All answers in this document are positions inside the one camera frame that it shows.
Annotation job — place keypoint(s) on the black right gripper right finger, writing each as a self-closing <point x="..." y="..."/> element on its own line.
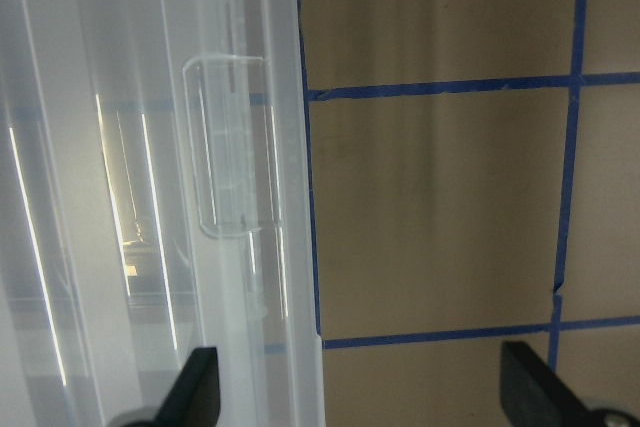
<point x="531" y="394"/>

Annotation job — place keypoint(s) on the clear plastic box lid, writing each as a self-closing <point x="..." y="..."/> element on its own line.
<point x="154" y="199"/>

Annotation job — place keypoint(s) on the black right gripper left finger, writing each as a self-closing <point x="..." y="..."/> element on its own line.
<point x="194" y="399"/>

